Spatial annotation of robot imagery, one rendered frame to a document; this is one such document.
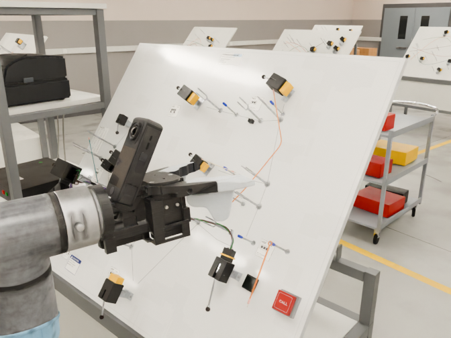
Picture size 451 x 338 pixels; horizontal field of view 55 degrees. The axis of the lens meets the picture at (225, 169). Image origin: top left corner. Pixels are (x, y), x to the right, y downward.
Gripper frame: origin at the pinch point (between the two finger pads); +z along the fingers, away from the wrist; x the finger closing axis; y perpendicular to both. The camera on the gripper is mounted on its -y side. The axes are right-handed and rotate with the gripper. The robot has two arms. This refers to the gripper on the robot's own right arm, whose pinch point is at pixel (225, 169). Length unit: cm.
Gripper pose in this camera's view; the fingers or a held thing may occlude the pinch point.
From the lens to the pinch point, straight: 65.0
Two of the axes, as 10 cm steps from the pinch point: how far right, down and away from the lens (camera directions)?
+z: 8.3, -1.8, 5.2
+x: 5.5, 1.4, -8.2
